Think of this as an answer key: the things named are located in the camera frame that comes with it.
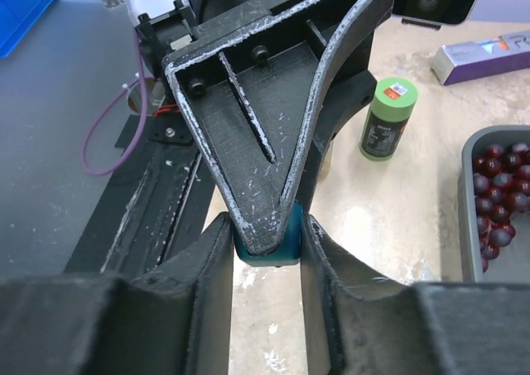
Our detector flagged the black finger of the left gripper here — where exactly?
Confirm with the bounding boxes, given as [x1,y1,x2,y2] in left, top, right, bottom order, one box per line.
[306,35,376,185]
[165,0,394,256]

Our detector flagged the purple silver toothpaste box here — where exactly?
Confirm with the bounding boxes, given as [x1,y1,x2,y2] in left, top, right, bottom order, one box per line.
[431,30,529,86]

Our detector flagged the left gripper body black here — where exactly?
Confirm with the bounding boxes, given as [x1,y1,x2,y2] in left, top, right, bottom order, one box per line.
[136,0,376,86]

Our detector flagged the green pill bottle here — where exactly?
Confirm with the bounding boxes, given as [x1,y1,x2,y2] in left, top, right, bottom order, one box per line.
[359,77,418,161]

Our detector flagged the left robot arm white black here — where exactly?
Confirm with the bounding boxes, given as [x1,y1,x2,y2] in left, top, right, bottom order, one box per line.
[124,0,394,256]

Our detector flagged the dark grapes in tray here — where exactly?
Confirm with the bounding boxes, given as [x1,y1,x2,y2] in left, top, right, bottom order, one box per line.
[473,142,529,272]

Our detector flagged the blue plastic bin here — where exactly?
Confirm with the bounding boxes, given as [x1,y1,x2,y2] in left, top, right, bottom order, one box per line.
[1,0,54,58]

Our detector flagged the detached teal pill compartment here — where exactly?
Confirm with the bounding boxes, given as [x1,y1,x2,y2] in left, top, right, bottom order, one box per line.
[234,200,304,267]

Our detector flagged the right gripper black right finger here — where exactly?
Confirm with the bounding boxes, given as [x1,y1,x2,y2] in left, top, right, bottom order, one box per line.
[301,215,529,374]

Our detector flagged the grey fruit tray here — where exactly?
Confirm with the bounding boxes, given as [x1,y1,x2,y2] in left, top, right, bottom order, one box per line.
[458,125,529,284]

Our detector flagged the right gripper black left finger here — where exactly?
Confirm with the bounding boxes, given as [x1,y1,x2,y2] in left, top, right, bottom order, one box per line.
[1,213,234,374]

